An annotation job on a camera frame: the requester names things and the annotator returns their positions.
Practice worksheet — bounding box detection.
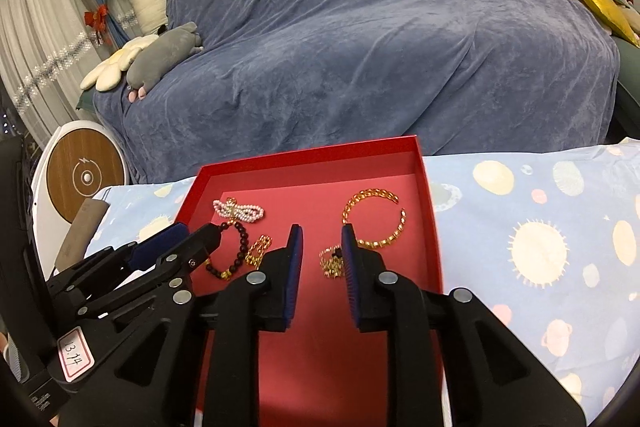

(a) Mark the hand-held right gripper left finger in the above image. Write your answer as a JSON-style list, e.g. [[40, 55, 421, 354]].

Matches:
[[55, 223, 305, 427]]

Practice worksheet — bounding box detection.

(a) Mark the grey plush toy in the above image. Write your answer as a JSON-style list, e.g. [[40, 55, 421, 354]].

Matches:
[[125, 22, 203, 102]]

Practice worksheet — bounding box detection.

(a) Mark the green sofa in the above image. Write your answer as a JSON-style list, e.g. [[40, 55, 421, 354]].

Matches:
[[75, 0, 640, 148]]

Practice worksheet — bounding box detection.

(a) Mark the white round device wooden face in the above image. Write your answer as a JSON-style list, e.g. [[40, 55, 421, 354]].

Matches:
[[30, 119, 131, 268]]

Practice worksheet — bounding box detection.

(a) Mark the white pearl bracelet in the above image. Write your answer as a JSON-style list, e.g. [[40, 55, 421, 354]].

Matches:
[[212, 198, 266, 224]]

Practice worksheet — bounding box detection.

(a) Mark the red cardboard box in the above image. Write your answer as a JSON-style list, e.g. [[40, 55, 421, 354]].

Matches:
[[172, 135, 446, 427]]

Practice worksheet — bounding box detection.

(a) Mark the grey-blue sofa blanket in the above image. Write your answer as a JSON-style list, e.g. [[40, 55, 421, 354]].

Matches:
[[92, 0, 621, 185]]

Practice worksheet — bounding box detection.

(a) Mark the red curtain bow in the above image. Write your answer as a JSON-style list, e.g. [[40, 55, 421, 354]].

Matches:
[[84, 4, 110, 28]]

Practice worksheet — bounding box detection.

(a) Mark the white sheer curtain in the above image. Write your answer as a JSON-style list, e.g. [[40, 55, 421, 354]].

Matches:
[[0, 0, 121, 142]]

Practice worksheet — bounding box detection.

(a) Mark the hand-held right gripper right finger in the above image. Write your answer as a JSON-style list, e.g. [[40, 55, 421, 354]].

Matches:
[[340, 223, 588, 427]]

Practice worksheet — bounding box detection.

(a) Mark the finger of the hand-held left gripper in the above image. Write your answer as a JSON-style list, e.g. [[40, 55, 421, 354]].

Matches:
[[70, 223, 227, 325], [46, 223, 192, 295]]

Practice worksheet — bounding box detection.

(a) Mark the brown flat pouch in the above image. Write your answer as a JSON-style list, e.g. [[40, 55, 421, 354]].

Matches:
[[54, 198, 110, 272]]

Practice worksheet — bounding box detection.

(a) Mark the gold link watch-band bracelet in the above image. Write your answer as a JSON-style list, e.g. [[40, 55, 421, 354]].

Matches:
[[319, 244, 347, 280]]

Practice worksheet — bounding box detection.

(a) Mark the cream flower plush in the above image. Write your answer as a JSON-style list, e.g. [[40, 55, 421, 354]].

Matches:
[[80, 34, 161, 92]]

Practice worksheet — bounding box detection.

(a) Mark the gold pillow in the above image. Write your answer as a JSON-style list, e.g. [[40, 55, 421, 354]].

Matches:
[[555, 0, 640, 48]]

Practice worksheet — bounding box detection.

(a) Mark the gold cuff bracelet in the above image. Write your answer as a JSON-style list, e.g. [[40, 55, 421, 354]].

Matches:
[[342, 188, 407, 250]]

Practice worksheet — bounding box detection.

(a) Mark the black bead bracelet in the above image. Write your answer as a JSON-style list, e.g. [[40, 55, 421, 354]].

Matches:
[[202, 221, 251, 282]]

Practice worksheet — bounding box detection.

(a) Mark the thin gold chain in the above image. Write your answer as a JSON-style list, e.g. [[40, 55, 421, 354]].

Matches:
[[245, 234, 275, 269]]

